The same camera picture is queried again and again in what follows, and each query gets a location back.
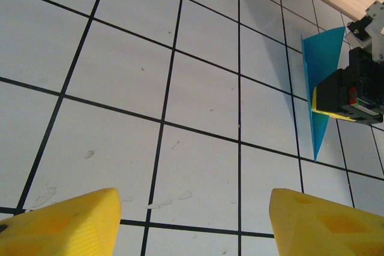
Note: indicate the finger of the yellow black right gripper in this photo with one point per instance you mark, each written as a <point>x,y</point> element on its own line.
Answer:
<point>330,97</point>

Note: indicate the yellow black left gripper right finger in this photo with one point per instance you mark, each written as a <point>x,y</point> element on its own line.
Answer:
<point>324,232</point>

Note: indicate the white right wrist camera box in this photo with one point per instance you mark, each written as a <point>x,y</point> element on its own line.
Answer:
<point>372,28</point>

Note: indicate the blue paper sheet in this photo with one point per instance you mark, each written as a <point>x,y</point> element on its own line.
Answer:
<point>322,58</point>

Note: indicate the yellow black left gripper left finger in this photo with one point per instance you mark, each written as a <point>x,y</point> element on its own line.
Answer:
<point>60,232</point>

